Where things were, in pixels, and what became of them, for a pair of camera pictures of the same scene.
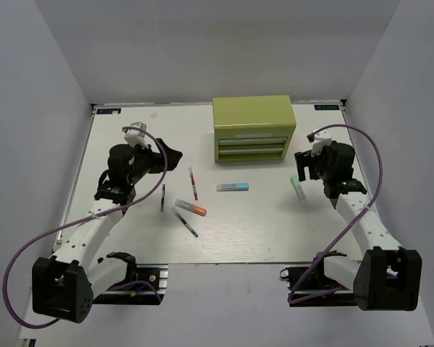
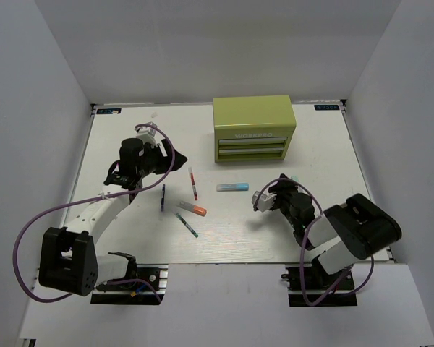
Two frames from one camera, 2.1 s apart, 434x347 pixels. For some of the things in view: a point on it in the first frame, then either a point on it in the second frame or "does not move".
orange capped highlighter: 189,207 does not move
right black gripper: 303,160 to 283,188
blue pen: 163,189 does not move
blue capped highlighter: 233,187 does not move
